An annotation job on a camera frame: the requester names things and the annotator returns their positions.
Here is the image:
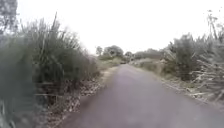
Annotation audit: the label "grey-green bushes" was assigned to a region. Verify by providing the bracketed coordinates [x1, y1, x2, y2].
[129, 9, 224, 102]

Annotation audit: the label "grey asphalt path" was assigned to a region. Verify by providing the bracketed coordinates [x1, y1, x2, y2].
[56, 63, 224, 128]

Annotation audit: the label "group of round trees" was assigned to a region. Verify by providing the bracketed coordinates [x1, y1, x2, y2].
[94, 44, 134, 64]

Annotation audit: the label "tall green flax bushes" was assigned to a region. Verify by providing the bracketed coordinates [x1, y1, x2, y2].
[0, 11, 102, 128]

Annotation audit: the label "leaf-strewn grass verge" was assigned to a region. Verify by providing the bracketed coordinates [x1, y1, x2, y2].
[129, 63, 224, 111]
[43, 65, 121, 128]

